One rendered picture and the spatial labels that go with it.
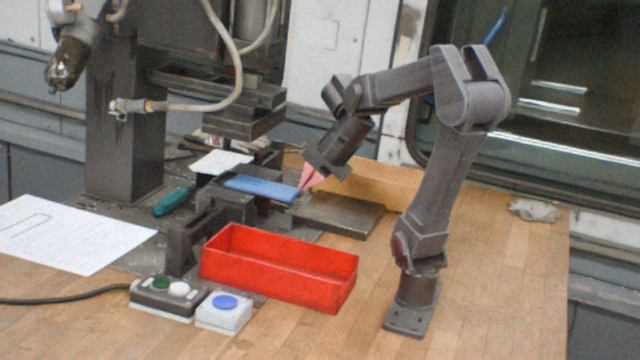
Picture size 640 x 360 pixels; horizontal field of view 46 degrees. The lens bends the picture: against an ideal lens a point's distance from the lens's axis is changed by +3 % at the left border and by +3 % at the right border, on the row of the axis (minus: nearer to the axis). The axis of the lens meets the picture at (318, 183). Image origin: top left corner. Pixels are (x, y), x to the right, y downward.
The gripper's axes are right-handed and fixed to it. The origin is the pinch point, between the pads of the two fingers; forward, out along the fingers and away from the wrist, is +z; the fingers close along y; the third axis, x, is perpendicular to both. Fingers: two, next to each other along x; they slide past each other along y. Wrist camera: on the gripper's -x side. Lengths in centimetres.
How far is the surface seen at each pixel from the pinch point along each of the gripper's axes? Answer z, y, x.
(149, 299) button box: 13.5, 4.8, 37.4
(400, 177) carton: -2.4, -14.4, -35.6
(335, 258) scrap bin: -0.4, -13.4, 12.9
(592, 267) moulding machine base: -10, -66, -57
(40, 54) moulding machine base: 57, 91, -68
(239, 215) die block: 8.9, 5.2, 8.1
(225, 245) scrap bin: 11.8, 3.0, 14.7
